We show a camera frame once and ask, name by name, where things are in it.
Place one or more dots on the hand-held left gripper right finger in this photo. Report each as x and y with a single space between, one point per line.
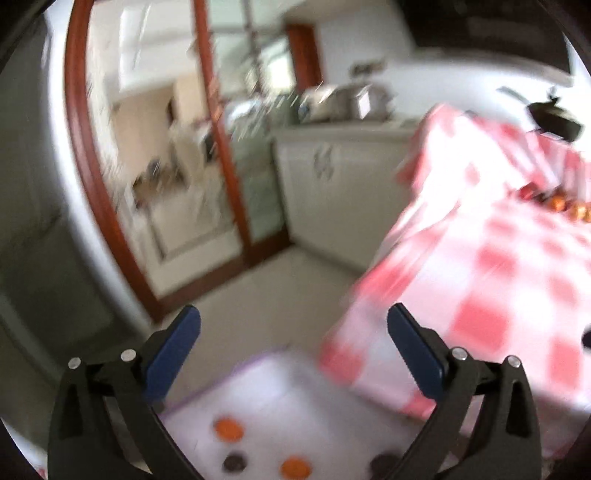
412 344

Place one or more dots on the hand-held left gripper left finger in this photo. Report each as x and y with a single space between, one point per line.
174 341

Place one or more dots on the white storage box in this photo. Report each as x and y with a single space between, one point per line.
277 406

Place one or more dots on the red cherry tomato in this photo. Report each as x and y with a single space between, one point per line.
528 190

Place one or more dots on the yellow spotted fruit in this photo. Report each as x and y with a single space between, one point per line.
581 212

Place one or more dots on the red white checkered tablecloth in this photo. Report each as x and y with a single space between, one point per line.
508 277

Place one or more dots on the white kitchen cabinet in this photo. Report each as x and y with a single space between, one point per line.
341 194

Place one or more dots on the silver countertop appliance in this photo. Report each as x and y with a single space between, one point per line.
346 100

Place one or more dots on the black pan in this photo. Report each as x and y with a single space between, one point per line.
554 117

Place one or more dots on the wooden door frame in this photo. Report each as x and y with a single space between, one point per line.
92 175

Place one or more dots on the dark wall panel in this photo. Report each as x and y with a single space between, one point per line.
485 32

